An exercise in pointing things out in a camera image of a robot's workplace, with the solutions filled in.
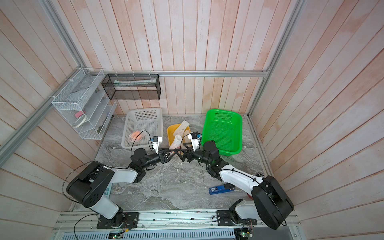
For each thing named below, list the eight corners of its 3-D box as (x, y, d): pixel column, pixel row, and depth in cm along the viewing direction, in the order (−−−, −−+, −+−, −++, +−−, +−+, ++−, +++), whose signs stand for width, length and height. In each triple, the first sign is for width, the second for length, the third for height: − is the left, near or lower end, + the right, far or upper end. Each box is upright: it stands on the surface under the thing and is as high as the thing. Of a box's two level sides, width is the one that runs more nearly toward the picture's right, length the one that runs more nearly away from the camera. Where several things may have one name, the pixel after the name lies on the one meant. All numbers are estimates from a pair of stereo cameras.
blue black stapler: (209, 195, 83) (210, 192, 79) (208, 190, 85) (209, 187, 81) (233, 190, 85) (235, 187, 81) (231, 185, 87) (233, 182, 83)
